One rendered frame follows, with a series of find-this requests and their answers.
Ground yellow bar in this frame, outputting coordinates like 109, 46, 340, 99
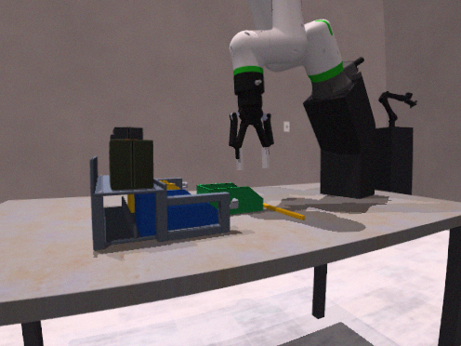
263, 203, 305, 220

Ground green bin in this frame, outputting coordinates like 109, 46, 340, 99
197, 183, 262, 215

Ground blue open bin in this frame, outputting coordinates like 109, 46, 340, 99
134, 189, 217, 237

